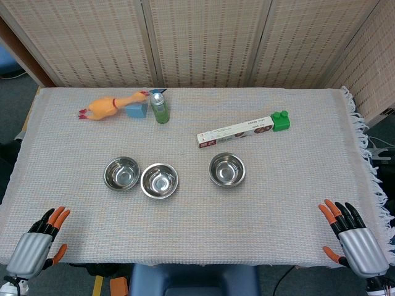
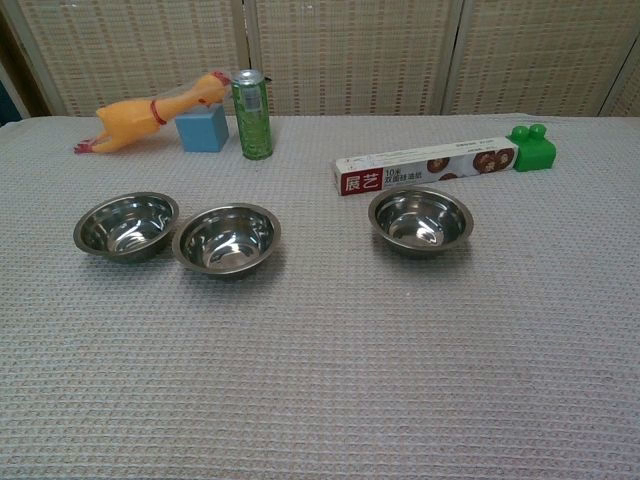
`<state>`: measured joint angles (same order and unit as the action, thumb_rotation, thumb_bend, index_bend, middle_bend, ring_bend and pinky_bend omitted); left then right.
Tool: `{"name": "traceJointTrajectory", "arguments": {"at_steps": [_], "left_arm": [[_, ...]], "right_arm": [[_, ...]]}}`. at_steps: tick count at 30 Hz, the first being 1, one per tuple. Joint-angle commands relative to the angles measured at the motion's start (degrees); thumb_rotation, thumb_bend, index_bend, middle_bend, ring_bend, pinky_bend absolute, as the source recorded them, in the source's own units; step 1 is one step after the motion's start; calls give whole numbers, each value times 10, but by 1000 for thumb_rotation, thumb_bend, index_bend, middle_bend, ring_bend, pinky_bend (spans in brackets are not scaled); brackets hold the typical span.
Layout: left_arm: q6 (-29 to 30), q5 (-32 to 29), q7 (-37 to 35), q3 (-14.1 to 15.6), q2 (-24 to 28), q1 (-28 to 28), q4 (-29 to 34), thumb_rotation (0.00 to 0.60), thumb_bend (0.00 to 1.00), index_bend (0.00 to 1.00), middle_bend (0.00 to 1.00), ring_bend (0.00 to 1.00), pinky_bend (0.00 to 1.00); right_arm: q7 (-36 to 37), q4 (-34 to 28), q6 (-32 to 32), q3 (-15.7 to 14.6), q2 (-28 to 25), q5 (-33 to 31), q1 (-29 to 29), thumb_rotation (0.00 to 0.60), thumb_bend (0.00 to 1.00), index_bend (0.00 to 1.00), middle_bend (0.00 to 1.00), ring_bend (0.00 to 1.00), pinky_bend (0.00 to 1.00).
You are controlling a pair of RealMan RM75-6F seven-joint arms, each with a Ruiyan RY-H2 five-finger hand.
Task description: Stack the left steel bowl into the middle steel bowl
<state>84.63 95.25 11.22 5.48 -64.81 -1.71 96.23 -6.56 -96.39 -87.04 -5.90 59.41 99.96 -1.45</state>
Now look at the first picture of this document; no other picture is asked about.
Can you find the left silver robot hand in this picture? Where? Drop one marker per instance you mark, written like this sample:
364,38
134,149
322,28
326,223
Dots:
29,253

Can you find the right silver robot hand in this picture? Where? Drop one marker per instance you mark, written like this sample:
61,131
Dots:
362,249

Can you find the metal bowl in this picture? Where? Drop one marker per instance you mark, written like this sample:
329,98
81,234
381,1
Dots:
122,174
226,170
159,182

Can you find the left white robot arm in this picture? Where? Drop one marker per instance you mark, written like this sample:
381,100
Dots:
10,286

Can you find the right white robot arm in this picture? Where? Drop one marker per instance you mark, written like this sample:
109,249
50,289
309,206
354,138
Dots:
379,285

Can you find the orange block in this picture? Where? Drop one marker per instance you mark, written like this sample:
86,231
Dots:
118,286

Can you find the green toy building block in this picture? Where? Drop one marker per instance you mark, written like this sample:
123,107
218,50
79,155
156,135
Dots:
281,121

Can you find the yellow rubber chicken toy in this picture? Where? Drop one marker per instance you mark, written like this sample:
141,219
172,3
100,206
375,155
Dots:
103,108

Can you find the woven fringed tablecloth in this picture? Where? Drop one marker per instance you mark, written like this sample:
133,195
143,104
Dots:
197,222

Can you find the blue chair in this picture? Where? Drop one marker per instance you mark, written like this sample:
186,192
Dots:
194,280

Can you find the long white wrap box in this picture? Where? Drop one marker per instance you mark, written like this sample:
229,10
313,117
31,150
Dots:
234,132

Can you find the woven folding screen panel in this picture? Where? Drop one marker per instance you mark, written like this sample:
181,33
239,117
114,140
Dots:
83,43
370,74
302,43
206,43

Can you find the blue foam block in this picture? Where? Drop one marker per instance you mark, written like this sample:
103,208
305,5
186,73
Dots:
135,111

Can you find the green bottle silver cap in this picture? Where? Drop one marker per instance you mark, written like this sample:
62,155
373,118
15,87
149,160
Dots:
160,111

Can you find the white metal bracket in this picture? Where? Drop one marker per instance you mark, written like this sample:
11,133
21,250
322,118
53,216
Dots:
378,152

